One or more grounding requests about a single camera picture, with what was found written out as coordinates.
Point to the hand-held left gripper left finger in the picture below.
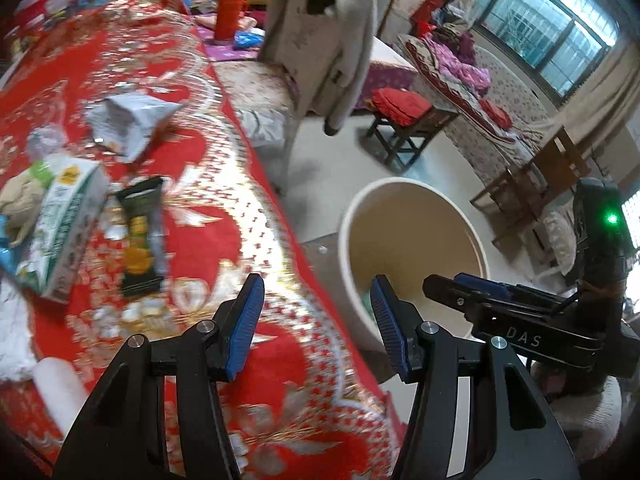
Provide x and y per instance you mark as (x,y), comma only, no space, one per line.
(245,325)

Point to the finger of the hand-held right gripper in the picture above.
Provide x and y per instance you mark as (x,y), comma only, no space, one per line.
(450,295)
(480,281)

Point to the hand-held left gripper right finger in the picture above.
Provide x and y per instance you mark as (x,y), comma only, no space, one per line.
(387,330)

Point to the beige round waste bin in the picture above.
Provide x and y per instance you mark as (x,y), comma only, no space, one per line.
(415,240)

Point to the black yellow snack wrapper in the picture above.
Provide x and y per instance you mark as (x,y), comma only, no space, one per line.
(142,240)

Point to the green white carton box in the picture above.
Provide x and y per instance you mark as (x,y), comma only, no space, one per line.
(62,230)

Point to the silver white snack bag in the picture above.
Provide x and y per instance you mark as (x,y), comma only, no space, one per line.
(127,120)

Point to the light blue snack packet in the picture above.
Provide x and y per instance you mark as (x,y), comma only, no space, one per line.
(5,255)

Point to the beige tissue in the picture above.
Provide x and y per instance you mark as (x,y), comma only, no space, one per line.
(20,200)

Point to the person's right forearm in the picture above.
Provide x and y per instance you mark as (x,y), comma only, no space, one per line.
(585,420)

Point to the brown wooden chair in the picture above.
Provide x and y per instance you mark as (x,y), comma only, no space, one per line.
(540,185)

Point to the red gold floral tablecloth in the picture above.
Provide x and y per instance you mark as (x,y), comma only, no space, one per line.
(210,200)

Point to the dark wooden stool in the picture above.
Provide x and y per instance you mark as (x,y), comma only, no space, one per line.
(410,132)

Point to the red seat cushion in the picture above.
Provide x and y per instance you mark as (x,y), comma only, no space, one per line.
(402,105)

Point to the sofa with floral quilts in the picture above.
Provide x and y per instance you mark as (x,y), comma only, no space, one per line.
(475,85)

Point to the white paper roll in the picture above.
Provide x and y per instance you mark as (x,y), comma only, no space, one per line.
(57,390)

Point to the white fluffy cloth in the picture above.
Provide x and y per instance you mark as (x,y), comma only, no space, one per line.
(12,330)

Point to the chair with floral cushion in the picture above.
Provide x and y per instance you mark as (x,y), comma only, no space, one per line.
(250,80)

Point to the barred window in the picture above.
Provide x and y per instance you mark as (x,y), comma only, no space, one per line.
(545,25)

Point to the clear crumpled plastic bag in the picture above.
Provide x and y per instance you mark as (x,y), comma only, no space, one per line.
(45,142)

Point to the grey fleece coat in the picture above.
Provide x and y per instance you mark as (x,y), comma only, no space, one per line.
(340,45)

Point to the blue plastic bag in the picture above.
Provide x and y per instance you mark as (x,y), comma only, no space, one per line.
(247,39)

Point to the red thermos flask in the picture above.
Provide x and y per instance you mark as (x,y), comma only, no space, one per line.
(227,10)

